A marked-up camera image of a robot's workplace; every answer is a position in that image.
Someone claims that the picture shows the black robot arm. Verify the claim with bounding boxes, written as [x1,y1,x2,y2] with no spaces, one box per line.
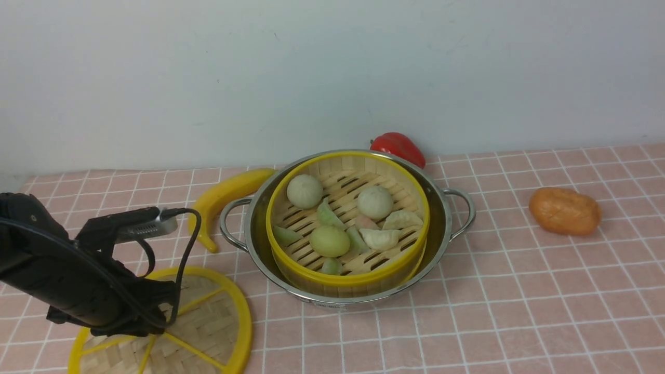
[2,193,177,338]

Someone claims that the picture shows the red toy bell pepper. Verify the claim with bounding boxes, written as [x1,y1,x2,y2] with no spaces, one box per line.
[370,132,426,169]

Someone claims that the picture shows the stainless steel pot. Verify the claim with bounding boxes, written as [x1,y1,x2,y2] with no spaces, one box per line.
[218,149,476,312]

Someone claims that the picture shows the white toy bun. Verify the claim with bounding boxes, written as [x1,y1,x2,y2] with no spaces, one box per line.
[356,185,394,220]

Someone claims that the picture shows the pink toy dumpling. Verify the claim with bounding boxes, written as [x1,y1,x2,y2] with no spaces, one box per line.
[354,215,381,231]

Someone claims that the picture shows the yellow bamboo steamer basket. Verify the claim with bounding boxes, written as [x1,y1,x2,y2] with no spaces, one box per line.
[264,151,430,298]

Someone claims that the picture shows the green toy dumpling bottom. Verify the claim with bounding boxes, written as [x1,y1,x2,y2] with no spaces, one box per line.
[319,257,343,275]

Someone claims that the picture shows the black camera cable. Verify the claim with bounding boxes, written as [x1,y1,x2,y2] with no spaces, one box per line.
[136,208,202,328]

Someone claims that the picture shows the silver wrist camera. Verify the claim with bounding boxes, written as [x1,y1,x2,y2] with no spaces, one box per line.
[115,216,178,244]

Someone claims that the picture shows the cream toy dumpling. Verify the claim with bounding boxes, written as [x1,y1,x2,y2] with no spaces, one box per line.
[382,210,424,230]

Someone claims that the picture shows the yellow-green toy bun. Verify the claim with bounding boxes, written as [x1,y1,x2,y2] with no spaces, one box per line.
[309,225,351,258]

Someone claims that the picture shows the orange toy bread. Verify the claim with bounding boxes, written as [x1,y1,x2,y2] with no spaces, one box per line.
[529,187,603,236]

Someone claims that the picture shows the green toy dumpling lower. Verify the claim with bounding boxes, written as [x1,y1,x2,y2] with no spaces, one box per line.
[346,225,372,256]

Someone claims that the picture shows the green toy dumpling left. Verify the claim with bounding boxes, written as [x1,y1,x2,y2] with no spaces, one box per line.
[272,225,303,248]

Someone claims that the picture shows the green toy dumpling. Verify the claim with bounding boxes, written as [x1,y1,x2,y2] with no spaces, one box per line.
[316,197,347,231]
[272,225,303,248]
[319,257,343,275]
[346,225,372,256]

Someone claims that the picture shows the pale green toy bun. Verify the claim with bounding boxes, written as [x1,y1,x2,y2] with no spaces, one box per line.
[286,175,324,210]

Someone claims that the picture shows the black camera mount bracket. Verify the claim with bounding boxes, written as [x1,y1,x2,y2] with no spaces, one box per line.
[74,207,160,255]

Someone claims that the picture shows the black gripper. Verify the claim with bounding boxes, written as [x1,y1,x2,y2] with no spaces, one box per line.
[46,278,177,337]

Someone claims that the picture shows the yellow woven steamer lid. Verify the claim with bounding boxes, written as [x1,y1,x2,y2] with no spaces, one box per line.
[68,266,252,373]

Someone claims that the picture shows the yellow toy banana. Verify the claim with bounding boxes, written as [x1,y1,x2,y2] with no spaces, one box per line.
[188,168,276,253]

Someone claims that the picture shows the white toy dumpling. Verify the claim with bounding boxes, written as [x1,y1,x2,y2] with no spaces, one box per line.
[360,229,401,252]

